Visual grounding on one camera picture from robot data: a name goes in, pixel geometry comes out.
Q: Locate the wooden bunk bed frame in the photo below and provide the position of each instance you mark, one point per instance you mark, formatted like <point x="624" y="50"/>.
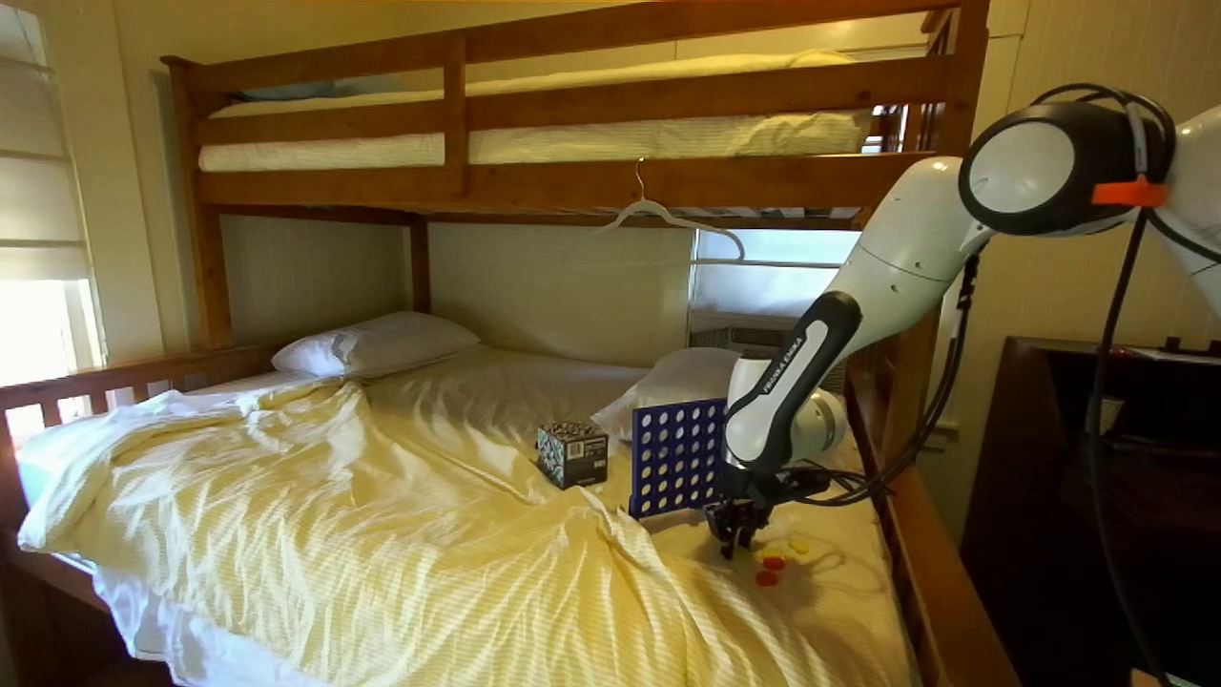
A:
<point x="576" y="186"/>

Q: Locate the window air conditioner unit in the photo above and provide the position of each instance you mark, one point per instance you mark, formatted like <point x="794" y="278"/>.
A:
<point x="749" y="298"/>

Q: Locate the plump white pillow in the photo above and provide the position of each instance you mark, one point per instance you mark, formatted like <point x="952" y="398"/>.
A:
<point x="674" y="374"/>

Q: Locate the blue connect four grid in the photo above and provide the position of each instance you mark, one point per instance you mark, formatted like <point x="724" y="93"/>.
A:
<point x="674" y="460"/>

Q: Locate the red game chip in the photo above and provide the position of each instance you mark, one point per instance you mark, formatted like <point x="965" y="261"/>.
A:
<point x="775" y="561"/>
<point x="764" y="579"/>

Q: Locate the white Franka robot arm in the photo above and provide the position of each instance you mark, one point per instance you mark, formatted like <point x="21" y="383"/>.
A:
<point x="918" y="252"/>

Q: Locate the patterned cube box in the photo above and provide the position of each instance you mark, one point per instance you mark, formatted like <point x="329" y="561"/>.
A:
<point x="571" y="457"/>

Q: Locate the yellow game chip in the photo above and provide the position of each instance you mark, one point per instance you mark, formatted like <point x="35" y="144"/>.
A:
<point x="801" y="546"/>

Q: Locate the flat white pillow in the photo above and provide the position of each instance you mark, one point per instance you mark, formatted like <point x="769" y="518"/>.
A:
<point x="376" y="344"/>

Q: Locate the yellow bed blanket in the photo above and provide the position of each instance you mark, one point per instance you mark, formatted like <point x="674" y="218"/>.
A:
<point x="382" y="536"/>

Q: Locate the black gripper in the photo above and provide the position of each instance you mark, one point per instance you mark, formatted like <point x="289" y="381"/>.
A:
<point x="742" y="503"/>

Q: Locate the bunk mattress with pale sheet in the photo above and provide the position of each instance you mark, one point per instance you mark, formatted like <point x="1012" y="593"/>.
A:
<point x="634" y="138"/>

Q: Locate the dark wooden dresser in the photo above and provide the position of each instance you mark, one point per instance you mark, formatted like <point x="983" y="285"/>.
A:
<point x="1147" y="536"/>

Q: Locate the white clothes hanger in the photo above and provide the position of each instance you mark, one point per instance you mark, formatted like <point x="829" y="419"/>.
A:
<point x="661" y="217"/>

